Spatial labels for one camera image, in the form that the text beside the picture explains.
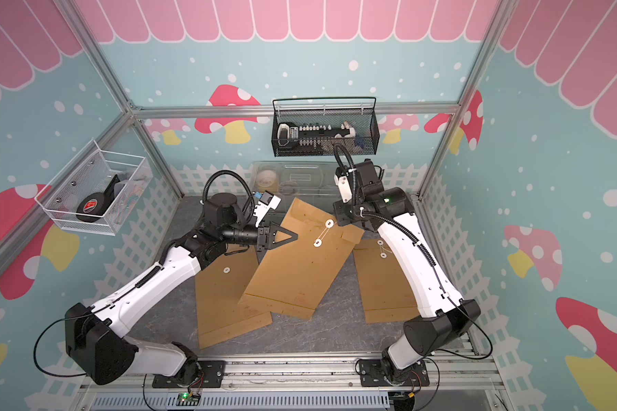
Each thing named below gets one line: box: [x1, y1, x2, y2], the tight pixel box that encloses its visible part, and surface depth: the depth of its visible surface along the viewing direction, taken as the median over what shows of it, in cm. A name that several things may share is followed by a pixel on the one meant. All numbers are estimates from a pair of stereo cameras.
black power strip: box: [276, 121, 351, 153], surface depth 89 cm
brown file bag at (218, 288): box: [194, 244, 273, 350], surface depth 85 cm
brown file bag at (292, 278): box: [238, 197, 366, 321], surface depth 69 cm
